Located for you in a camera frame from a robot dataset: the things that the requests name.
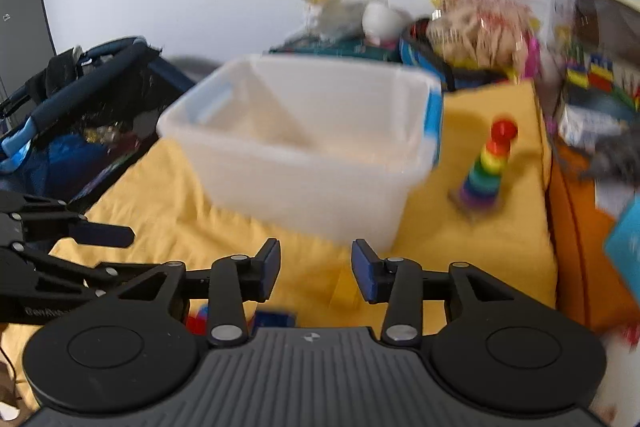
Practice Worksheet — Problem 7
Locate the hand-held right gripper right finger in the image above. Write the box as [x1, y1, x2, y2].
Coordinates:
[351, 239, 526, 348]

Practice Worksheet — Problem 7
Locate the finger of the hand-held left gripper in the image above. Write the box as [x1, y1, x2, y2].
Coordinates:
[0, 191, 136, 249]
[0, 246, 163, 297]

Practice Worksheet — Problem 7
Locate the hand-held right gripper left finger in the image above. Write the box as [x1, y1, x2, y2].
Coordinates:
[107, 238, 281, 348]

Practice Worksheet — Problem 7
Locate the dark blue building block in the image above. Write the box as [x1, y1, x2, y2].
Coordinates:
[252, 311, 297, 329]

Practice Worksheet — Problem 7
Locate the clear plastic storage bin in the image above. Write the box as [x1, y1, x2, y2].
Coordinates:
[157, 53, 444, 254]

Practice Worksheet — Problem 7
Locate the red printed building block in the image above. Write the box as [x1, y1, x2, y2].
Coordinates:
[187, 304, 211, 336]

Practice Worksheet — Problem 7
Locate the dark blue playpen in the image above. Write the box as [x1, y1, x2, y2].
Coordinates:
[0, 36, 197, 210]

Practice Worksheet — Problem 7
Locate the orange box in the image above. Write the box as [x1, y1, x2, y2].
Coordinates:
[546, 141, 640, 334]

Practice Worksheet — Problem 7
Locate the grey door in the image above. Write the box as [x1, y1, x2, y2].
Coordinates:
[0, 0, 57, 100]

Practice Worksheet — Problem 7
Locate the teal flat box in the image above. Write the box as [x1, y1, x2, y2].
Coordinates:
[269, 34, 402, 64]

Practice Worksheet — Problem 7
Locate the white plush bunny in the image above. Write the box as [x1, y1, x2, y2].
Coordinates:
[286, 0, 414, 46]

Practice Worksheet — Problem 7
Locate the light blue card box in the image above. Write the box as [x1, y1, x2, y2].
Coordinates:
[604, 196, 640, 290]

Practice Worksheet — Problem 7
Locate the bag of wooden blocks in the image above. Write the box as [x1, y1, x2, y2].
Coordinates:
[429, 0, 542, 74]

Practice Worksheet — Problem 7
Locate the colourful toy box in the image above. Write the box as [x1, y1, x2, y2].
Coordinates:
[550, 0, 640, 150]

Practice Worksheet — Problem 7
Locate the rainbow stacking ring toy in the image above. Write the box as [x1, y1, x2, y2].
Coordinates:
[448, 119, 519, 216]

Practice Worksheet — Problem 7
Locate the grey cable bundle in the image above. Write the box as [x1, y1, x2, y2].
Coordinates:
[580, 127, 640, 182]

